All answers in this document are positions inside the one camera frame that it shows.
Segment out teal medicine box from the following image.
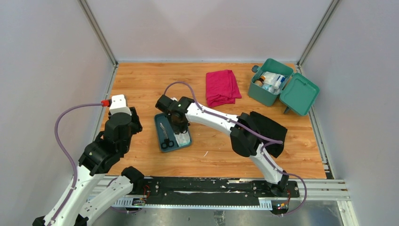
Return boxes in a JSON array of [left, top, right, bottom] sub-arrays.
[[248, 58, 320, 116]]

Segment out black cloth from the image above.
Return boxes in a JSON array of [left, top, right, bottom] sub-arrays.
[[250, 111, 287, 158]]

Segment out teal divided tray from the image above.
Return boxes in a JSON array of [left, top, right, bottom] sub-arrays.
[[154, 113, 192, 153]]

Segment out small white blue tube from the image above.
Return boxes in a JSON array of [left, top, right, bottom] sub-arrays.
[[273, 75, 285, 89]]

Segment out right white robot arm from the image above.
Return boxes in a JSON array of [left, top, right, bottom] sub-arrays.
[[155, 95, 289, 197]]

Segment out black handled scissors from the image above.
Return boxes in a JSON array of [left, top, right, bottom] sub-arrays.
[[160, 123, 175, 149]]

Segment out pink folded cloth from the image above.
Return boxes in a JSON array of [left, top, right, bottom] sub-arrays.
[[206, 70, 242, 108]]

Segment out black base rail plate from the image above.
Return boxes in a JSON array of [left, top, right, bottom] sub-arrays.
[[129, 177, 300, 207]]

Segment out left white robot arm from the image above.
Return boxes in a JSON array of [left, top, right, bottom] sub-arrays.
[[32, 107, 144, 226]]

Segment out white paper sachet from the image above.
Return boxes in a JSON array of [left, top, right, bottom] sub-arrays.
[[174, 132, 191, 147]]

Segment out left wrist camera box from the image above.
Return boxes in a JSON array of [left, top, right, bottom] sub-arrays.
[[109, 94, 132, 116]]

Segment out white gauze pack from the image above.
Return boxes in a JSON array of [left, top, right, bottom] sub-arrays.
[[262, 72, 280, 86]]

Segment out brown orange-cap bottle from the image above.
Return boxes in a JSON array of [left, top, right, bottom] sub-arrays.
[[254, 75, 265, 87]]

